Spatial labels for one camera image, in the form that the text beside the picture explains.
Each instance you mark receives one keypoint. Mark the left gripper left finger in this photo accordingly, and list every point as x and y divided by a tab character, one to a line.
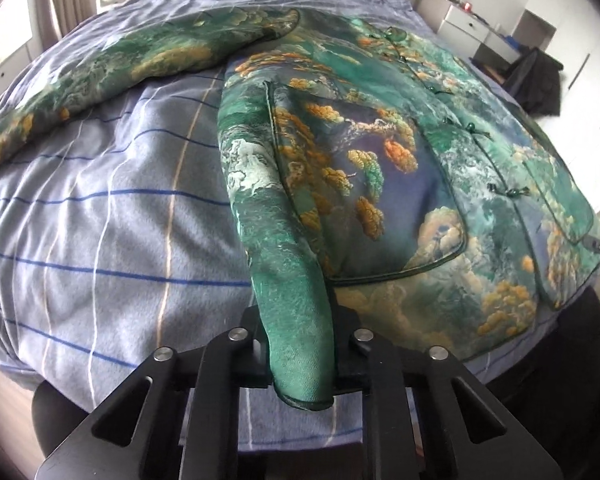
232	361

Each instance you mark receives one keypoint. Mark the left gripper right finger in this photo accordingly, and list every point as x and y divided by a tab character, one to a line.
370	365

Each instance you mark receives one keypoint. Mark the green patterned silk jacket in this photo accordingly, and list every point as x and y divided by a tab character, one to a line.
361	164

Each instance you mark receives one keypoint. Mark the blue checked duvet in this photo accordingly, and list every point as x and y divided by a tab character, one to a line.
119	224

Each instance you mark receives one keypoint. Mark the black coat on chair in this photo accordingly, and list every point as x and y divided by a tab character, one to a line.
535	82

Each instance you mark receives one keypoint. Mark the wooden chair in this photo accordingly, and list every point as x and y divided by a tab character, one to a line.
492	67

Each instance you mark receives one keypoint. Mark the white wardrobe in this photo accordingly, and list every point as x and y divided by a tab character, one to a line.
575	132

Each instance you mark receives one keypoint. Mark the white grey desk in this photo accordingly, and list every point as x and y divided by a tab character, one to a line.
466	34

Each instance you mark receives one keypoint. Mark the white window cabinet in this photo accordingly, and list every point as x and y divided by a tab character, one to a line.
13	66

